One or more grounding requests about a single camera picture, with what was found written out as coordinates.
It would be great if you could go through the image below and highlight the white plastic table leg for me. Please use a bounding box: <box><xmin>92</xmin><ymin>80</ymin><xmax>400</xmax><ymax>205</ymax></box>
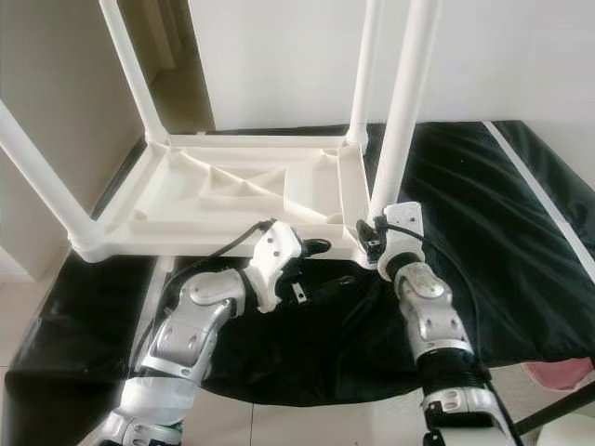
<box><xmin>367</xmin><ymin>0</ymin><xmax>443</xmax><ymax>224</ymax></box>
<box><xmin>346</xmin><ymin>0</ymin><xmax>384</xmax><ymax>148</ymax></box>
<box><xmin>98</xmin><ymin>0</ymin><xmax>170</xmax><ymax>148</ymax></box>
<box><xmin>0</xmin><ymin>98</ymin><xmax>105</xmax><ymax>263</ymax></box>

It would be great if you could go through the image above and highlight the white plastic table top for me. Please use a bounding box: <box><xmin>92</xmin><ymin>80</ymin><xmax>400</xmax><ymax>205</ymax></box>
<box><xmin>70</xmin><ymin>130</ymin><xmax>373</xmax><ymax>266</ymax></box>

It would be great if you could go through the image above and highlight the black cloth table cover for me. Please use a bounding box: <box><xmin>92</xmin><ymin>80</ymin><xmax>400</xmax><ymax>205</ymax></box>
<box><xmin>0</xmin><ymin>121</ymin><xmax>595</xmax><ymax>419</ymax></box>

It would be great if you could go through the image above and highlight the pink fabric item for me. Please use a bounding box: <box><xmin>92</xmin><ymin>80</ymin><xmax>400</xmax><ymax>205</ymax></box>
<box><xmin>521</xmin><ymin>358</ymin><xmax>594</xmax><ymax>391</ymax></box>

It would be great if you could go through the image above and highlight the black metal stand leg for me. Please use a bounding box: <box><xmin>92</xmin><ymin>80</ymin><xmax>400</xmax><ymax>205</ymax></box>
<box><xmin>516</xmin><ymin>404</ymin><xmax>595</xmax><ymax>436</ymax></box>

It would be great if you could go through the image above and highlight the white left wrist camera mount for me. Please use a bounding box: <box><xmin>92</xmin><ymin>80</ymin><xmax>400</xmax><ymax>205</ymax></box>
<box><xmin>246</xmin><ymin>221</ymin><xmax>306</xmax><ymax>315</ymax></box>

